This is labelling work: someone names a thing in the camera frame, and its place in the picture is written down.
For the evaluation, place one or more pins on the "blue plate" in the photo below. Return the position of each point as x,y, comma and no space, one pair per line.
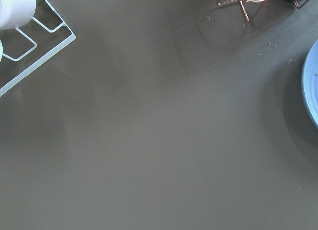
309,83

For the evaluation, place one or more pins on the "white cup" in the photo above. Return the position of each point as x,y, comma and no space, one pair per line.
16,13

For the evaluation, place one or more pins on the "white wire cup rack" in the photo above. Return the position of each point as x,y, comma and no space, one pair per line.
24,49

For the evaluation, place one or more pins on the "copper wire bottle holder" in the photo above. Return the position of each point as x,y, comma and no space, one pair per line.
242,4

